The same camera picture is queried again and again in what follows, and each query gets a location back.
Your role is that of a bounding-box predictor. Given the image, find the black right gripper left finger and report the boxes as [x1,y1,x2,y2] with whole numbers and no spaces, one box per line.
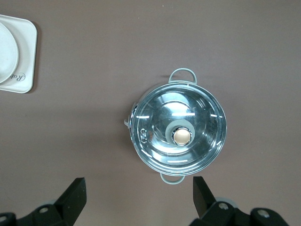
[0,177,87,226]

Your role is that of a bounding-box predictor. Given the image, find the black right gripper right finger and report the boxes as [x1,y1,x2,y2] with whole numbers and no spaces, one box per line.
[190,176,291,226]

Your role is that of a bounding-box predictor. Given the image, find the glass pot lid gold knob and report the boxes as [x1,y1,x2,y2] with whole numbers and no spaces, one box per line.
[130,83,228,176]

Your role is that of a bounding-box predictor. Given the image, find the beige round plate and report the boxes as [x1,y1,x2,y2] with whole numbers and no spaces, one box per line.
[0,22,20,84]

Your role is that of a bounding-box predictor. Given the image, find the steel pot grey handles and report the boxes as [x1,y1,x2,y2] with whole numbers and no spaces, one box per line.
[124,68,229,185]

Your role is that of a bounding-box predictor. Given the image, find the beige rabbit print tray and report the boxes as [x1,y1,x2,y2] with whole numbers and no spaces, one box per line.
[0,14,38,94]

